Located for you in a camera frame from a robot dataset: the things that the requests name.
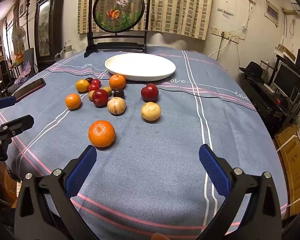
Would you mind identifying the white kettle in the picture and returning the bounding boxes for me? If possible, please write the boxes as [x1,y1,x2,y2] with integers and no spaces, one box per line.
[60,45,77,60]

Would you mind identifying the computer monitor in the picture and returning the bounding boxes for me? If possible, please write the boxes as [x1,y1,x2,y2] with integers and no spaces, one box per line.
[272,62,300,98]

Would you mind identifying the small yellowish orange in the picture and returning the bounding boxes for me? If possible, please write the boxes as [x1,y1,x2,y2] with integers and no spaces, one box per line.
[76,79,90,93]

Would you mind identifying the black smartphone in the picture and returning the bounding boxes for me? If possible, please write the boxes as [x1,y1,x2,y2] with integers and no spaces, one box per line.
[14,78,46,102]

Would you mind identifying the blue plaid tablecloth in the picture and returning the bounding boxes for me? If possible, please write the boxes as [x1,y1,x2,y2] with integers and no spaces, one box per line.
[0,46,289,240]

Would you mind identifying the large mandarin orange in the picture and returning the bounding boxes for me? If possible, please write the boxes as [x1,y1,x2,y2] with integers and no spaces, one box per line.
[88,120,116,148]

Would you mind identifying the beige checked curtain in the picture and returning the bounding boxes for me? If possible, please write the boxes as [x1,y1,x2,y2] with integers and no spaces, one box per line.
[77,0,214,40]

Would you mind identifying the round goldfish screen black stand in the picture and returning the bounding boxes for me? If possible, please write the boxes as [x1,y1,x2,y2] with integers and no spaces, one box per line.
[85,0,152,57]

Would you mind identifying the white standing fan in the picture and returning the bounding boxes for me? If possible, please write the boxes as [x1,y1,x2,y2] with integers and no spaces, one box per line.
[11,26,25,55]

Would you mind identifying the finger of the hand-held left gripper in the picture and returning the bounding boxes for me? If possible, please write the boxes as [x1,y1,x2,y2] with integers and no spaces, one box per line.
[0,115,35,143]
[0,96,17,110]

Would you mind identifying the dark wood framed panel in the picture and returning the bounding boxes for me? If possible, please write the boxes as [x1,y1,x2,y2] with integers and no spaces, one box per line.
[34,0,67,67]

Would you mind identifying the framed wall picture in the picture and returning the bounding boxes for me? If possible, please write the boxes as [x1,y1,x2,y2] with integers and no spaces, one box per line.
[264,0,280,27]

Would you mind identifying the red plum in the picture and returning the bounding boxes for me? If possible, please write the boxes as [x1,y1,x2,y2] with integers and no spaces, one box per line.
[141,83,158,102]
[92,89,109,107]

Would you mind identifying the white power cable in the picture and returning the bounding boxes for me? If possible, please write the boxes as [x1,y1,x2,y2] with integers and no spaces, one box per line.
[207,39,230,57]

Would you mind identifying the black hat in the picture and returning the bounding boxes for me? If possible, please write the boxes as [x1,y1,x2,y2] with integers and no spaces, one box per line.
[239,61,265,82]

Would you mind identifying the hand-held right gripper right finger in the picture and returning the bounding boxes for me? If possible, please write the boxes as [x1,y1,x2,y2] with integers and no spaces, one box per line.
[195,144,282,240]

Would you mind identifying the dark chair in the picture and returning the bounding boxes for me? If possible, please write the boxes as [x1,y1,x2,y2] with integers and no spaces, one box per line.
[22,47,37,75]

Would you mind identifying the white plate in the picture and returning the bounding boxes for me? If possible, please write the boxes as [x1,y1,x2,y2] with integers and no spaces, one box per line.
[104,53,176,82]

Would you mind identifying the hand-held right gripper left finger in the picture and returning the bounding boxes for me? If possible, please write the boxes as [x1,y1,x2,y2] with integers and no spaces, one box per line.
[14,144,99,240]

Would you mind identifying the black desk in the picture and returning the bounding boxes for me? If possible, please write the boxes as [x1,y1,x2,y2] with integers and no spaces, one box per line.
[242,75,298,130]

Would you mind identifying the beige speckled round fruit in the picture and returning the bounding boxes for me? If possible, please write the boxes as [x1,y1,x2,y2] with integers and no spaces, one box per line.
[107,97,127,116]
[141,102,162,122]

